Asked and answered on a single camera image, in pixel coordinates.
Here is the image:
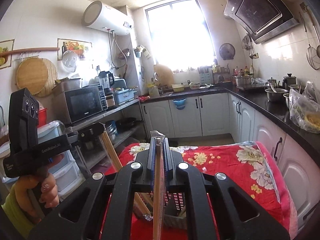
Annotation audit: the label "red floral tablecloth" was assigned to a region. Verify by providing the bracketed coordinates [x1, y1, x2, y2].
[101, 139, 290, 239]

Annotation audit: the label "chopsticks pack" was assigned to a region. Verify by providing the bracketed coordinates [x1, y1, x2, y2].
[151, 131, 165, 239]
[100, 131, 153, 221]

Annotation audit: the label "steel bowl on counter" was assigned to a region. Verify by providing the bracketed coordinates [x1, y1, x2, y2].
[265, 88, 289, 102]

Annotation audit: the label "black microwave oven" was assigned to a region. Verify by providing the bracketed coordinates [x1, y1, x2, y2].
[53, 85, 107, 126]

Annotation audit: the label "small black wall fan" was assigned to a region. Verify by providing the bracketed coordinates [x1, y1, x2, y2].
[219, 43, 235, 60]

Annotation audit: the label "white lower kitchen cabinets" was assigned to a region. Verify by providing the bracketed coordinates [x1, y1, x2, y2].
[141, 89, 319, 228]

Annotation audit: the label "grey lidded storage box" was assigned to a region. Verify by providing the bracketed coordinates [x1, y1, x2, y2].
[113, 88, 134, 106]

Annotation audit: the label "plastic drawer tower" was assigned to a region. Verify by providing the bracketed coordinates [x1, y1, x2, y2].
[1, 120, 85, 201]

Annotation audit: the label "steel stockpot on shelf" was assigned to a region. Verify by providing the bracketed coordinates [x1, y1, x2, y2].
[105, 120, 118, 144]

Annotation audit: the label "black plastic utensil basket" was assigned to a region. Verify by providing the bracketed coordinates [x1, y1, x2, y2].
[132, 192, 187, 230]

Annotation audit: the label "plastic bag on counter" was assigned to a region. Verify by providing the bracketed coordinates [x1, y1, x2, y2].
[289, 81, 320, 134]

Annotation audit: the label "hanging skimmer strainer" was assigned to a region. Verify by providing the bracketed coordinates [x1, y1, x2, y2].
[306, 44, 320, 70]

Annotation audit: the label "fruit picture on wall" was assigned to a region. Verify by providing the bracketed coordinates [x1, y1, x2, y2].
[57, 38, 92, 60]

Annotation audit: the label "metal storage shelf rack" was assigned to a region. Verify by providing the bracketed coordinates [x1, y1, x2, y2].
[65, 99, 146, 179]

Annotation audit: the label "person's left hand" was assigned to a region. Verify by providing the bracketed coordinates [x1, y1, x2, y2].
[10, 154, 64, 224]

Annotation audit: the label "white water heater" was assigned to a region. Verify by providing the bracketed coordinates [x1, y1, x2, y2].
[81, 1, 133, 36]

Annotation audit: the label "red plastic basin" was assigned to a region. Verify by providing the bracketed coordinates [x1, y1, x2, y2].
[37, 108, 47, 128]

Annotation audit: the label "black frying pan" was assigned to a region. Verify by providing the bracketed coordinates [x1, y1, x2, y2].
[116, 117, 137, 131]

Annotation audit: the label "black range hood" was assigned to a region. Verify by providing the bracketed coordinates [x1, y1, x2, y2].
[224, 0, 299, 44]

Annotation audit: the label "blue hanging bowl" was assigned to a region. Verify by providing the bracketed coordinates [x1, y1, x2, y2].
[172, 99, 186, 110]

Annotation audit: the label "blender with black base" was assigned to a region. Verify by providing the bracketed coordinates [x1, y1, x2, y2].
[98, 71, 116, 110]

